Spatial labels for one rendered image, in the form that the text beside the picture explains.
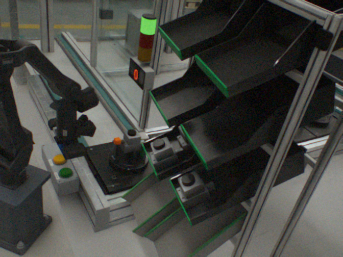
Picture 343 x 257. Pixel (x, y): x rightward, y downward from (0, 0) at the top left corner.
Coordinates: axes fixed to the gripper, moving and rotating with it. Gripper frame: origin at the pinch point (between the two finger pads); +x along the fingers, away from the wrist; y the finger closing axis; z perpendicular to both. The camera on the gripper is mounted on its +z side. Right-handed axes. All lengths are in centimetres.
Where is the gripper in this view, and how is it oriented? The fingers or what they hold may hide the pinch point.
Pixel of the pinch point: (66, 150)
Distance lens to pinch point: 117.0
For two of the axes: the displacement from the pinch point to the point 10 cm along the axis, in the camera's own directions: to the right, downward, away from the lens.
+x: -1.6, 8.2, 5.5
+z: 8.4, -1.8, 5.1
